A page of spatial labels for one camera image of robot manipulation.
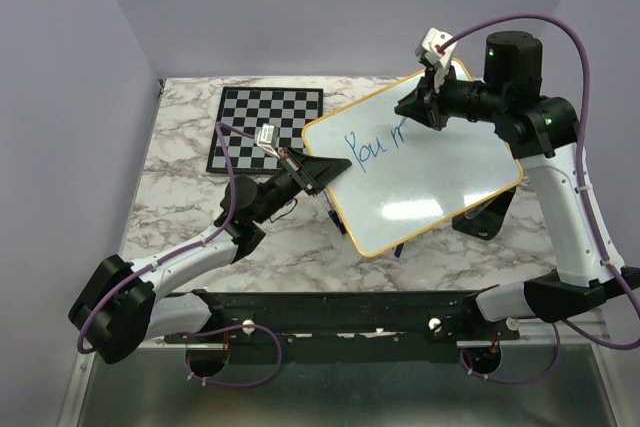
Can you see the black wire board easel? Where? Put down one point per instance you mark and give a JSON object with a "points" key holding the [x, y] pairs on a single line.
{"points": [[333, 215]]}

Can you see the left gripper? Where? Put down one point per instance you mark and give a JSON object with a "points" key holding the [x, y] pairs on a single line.
{"points": [[315, 171]]}

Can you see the blue marker cap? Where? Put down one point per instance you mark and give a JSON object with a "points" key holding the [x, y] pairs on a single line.
{"points": [[398, 251]]}

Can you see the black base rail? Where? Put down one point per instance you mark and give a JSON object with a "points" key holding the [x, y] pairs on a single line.
{"points": [[355, 327]]}

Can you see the black eraser holder stand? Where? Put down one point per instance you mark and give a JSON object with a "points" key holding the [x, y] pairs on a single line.
{"points": [[485, 220]]}

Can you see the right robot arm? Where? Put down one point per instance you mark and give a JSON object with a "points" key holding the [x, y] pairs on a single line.
{"points": [[541, 133]]}

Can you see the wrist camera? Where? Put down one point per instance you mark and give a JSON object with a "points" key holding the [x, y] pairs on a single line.
{"points": [[266, 138], [435, 52]]}

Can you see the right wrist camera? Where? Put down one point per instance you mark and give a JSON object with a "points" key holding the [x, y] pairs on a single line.
{"points": [[435, 52]]}

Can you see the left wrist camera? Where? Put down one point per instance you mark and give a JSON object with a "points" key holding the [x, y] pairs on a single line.
{"points": [[266, 138]]}

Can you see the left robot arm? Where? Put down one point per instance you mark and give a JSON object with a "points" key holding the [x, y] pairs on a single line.
{"points": [[127, 302]]}

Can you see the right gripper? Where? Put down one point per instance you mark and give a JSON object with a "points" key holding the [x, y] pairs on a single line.
{"points": [[425, 104]]}

